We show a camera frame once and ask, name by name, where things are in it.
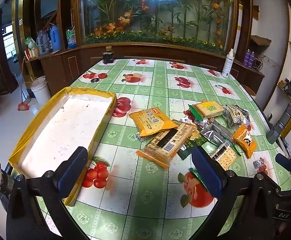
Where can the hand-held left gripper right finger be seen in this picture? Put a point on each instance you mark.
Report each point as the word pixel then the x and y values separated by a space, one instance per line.
pixel 208 172

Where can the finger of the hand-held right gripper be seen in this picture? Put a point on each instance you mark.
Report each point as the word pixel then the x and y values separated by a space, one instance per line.
pixel 285 162

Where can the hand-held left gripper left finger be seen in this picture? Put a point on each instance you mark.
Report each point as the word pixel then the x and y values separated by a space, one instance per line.
pixel 73 170

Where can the clear green-edged cracker packet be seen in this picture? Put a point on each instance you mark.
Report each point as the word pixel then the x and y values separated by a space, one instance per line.
pixel 224 155

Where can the white nougat candy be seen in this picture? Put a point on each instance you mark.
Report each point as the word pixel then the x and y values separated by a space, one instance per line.
pixel 258 163

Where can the dark green snack packet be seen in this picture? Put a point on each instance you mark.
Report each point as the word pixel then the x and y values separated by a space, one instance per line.
pixel 188 150

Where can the dark silver foil packet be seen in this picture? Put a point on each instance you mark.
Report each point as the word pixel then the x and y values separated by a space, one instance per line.
pixel 214 135

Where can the small yellow packet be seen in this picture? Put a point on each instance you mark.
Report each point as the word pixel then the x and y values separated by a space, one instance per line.
pixel 194 135

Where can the orange snack packet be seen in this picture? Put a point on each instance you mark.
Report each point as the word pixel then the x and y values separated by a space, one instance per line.
pixel 245 141

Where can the yellow-taped white tray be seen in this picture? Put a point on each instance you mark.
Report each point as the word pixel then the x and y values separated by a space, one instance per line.
pixel 68 125

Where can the long clear orange-edged cracker packet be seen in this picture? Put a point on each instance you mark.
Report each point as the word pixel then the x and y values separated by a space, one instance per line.
pixel 160 150

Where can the clear snack packet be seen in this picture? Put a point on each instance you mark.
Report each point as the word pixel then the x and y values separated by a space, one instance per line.
pixel 235 116

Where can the yellow green cracker packet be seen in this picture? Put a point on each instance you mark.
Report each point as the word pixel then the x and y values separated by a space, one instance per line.
pixel 208 108

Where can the white candy blue leaf print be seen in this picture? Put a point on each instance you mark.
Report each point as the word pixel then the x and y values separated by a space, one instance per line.
pixel 138 137

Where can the large yellow biscuit packet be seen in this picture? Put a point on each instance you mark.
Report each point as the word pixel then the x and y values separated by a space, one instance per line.
pixel 150 121

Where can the grey metal cylinder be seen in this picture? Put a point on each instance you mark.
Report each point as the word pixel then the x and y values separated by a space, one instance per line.
pixel 283 120

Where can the dark shoes on shelf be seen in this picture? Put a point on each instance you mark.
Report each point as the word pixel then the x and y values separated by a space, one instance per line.
pixel 288 86

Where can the red broom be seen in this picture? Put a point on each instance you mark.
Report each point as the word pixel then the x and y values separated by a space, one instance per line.
pixel 23 106

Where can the white plastic bucket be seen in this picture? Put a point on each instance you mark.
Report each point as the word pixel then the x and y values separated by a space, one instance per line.
pixel 41 92

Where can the black bottle cap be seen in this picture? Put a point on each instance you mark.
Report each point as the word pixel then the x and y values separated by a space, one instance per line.
pixel 94 80

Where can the green fruit-print tablecloth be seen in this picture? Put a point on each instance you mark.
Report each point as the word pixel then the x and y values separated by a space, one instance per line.
pixel 160 92

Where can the red bottle cap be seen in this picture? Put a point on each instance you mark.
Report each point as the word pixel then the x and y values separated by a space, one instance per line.
pixel 102 76

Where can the brown wooden cabinet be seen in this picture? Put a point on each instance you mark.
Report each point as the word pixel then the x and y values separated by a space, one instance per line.
pixel 60 67

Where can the purple bottle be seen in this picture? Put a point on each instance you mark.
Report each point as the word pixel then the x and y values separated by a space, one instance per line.
pixel 252 60
pixel 247 58

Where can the white spray bottle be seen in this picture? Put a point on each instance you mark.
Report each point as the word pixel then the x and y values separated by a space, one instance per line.
pixel 226 66

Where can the dark glass bottle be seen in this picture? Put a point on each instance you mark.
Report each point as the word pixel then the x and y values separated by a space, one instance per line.
pixel 108 57

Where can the orange white box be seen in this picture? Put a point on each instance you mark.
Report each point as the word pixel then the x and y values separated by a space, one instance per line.
pixel 32 53

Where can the grey thermos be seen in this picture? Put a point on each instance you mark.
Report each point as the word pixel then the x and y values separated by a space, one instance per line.
pixel 43 42

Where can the blue thermos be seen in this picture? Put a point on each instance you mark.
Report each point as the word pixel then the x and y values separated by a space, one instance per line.
pixel 55 38

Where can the green white bag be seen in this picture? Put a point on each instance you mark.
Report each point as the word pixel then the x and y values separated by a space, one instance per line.
pixel 30 43

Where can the barred window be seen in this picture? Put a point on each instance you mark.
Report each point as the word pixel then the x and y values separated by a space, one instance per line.
pixel 9 43

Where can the glass display with artificial plants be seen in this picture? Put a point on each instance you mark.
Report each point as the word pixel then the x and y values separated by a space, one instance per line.
pixel 160 10

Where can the brown wall shelf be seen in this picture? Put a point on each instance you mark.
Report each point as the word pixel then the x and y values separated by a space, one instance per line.
pixel 259 40

